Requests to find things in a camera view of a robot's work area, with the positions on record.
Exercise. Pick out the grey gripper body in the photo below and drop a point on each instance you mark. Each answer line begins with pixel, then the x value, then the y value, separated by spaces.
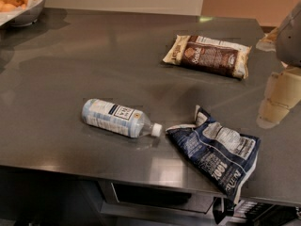
pixel 290 38

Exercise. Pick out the clear plastic water bottle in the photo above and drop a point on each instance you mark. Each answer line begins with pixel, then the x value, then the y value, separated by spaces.
pixel 119 119

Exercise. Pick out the brown chip bag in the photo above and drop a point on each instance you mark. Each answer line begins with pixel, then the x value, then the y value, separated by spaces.
pixel 209 55

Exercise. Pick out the blue chip bag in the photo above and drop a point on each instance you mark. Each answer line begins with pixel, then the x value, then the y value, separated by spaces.
pixel 227 157

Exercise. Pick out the white paper bowl liner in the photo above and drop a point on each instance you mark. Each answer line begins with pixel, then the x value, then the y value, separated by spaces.
pixel 6 16

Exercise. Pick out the silver fruit bowl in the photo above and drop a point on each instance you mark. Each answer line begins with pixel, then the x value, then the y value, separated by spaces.
pixel 26 14

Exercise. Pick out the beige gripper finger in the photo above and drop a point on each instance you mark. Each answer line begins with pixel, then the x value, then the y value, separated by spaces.
pixel 268 42
pixel 282 93

